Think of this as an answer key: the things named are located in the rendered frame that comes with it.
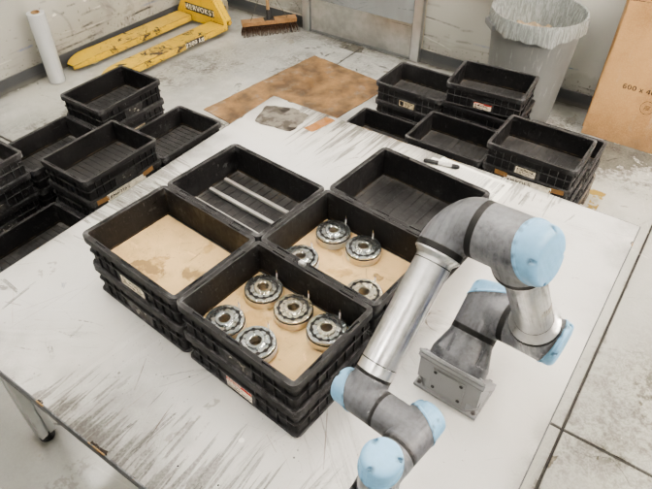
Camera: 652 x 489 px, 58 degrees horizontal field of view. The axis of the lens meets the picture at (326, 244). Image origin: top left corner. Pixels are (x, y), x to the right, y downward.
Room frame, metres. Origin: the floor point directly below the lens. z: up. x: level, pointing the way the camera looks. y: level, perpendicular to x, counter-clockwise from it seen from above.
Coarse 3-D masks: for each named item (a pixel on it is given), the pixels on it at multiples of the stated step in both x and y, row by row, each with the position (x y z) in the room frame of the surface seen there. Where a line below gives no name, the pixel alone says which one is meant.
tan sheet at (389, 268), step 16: (304, 240) 1.32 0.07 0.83; (320, 256) 1.25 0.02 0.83; (336, 256) 1.25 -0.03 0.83; (384, 256) 1.25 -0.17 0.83; (336, 272) 1.19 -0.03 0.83; (352, 272) 1.19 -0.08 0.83; (368, 272) 1.19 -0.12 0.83; (384, 272) 1.19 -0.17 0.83; (400, 272) 1.19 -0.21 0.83; (384, 288) 1.12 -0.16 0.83
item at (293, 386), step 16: (240, 256) 1.15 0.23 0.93; (304, 272) 1.09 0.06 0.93; (192, 288) 1.03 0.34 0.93; (336, 288) 1.03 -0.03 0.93; (368, 304) 0.98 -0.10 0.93; (192, 320) 0.94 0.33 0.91; (208, 320) 0.92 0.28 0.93; (368, 320) 0.94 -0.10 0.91; (224, 336) 0.88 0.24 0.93; (352, 336) 0.89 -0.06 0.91; (240, 352) 0.84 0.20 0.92; (336, 352) 0.84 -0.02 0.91; (272, 368) 0.79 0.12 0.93; (320, 368) 0.80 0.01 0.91; (288, 384) 0.74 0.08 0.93; (304, 384) 0.76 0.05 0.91
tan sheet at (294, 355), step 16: (240, 288) 1.12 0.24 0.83; (224, 304) 1.07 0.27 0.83; (240, 304) 1.07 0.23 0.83; (256, 320) 1.01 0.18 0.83; (272, 320) 1.01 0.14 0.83; (288, 336) 0.96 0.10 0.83; (304, 336) 0.96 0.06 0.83; (288, 352) 0.90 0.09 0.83; (304, 352) 0.90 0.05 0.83; (320, 352) 0.90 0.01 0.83; (288, 368) 0.86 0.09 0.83; (304, 368) 0.86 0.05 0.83
